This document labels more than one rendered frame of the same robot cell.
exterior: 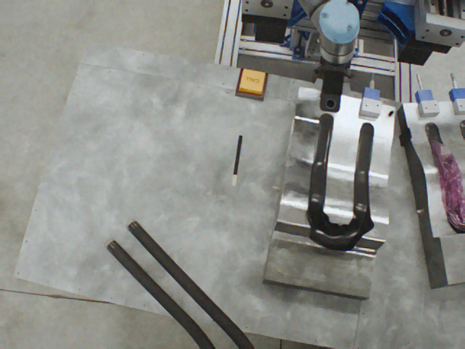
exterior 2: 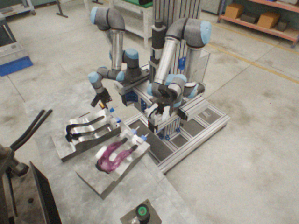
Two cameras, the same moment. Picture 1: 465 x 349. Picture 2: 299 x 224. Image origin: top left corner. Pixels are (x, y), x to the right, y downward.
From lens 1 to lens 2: 1.31 m
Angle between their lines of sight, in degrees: 32
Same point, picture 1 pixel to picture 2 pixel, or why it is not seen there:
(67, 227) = (42, 103)
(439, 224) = (96, 158)
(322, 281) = (58, 145)
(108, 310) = not seen: hidden behind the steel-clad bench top
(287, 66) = (147, 129)
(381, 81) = (168, 151)
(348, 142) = (100, 124)
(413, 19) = not seen: hidden behind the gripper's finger
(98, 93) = (79, 87)
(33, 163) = not seen: hidden behind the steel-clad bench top
